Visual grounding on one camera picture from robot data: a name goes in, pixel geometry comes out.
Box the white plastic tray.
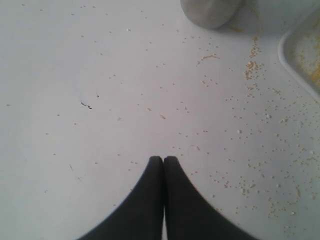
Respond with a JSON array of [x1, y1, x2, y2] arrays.
[[277, 8, 320, 102]]

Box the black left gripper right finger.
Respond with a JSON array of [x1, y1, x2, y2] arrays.
[[163, 156, 255, 240]]

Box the yellow millet grains on tray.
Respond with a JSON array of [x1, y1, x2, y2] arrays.
[[295, 31, 320, 88]]

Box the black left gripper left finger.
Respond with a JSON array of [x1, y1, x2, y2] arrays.
[[80, 156, 164, 240]]

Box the stainless steel cup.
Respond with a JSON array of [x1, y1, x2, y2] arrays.
[[180, 0, 243, 30]]

